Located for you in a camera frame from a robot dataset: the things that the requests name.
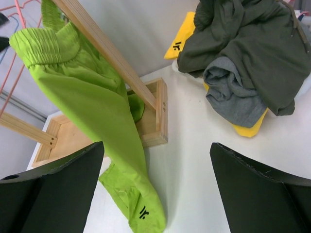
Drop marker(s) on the yellow shorts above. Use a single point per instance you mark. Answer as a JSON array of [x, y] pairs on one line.
[[185, 31]]

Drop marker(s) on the lime green shorts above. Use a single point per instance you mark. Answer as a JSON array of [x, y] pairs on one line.
[[132, 190]]

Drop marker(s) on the dark olive shorts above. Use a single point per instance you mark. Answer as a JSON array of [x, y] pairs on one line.
[[263, 39]]

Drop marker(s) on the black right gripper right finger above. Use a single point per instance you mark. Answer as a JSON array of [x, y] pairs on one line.
[[258, 198]]

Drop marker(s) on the wooden clothes rack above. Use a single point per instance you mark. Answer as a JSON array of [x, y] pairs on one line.
[[83, 85]]

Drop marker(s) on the pink wire hanger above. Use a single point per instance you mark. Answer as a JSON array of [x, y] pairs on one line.
[[11, 69], [26, 12]]

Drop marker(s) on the grey shorts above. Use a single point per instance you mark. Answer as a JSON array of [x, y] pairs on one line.
[[239, 105]]

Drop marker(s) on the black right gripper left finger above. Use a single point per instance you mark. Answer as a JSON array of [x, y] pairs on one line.
[[52, 198]]

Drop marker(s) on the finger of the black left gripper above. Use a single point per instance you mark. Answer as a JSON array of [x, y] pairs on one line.
[[4, 43], [3, 20]]

